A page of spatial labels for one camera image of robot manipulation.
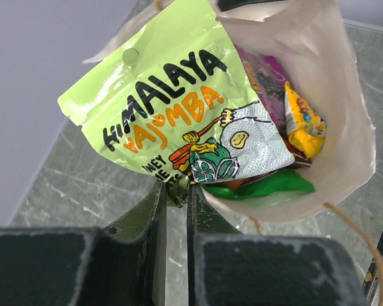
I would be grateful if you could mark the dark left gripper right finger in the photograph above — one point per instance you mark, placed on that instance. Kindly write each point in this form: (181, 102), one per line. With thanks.
(227, 267)

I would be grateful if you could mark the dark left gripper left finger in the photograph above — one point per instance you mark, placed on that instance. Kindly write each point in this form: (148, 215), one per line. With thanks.
(120, 264)

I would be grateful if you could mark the green Chuba cassava chips bag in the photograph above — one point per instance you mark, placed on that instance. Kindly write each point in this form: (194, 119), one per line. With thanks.
(277, 182)

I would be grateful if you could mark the red Doritos bag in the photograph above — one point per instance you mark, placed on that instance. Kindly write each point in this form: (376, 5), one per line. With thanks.
(300, 160)

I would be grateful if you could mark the yellow M&M's packet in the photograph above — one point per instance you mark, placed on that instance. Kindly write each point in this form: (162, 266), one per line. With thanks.
(306, 130)

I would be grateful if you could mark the small light green packet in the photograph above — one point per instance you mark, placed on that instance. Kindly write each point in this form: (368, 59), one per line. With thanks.
(174, 102)

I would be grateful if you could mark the purple grape candy bag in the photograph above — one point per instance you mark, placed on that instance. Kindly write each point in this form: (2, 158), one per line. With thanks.
(267, 78)

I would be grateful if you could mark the beige paper bag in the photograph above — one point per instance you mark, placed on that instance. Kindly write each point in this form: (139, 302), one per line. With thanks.
(309, 41)

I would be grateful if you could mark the aluminium table frame rail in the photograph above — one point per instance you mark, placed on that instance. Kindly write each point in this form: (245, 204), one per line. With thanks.
(370, 282)

